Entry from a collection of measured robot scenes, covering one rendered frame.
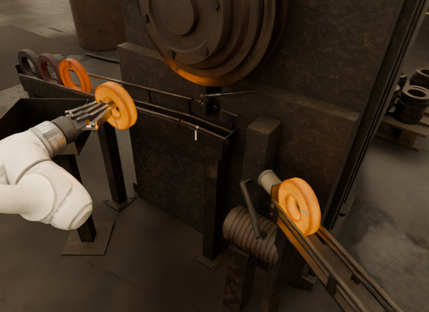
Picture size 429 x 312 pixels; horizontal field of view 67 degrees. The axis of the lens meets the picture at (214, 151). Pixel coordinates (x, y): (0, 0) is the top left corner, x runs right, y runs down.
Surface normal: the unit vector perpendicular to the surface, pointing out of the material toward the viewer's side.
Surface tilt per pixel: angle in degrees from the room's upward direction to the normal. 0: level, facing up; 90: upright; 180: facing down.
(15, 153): 24
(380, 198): 0
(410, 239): 0
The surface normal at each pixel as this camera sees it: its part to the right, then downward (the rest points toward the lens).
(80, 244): 0.04, -0.79
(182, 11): -0.56, 0.48
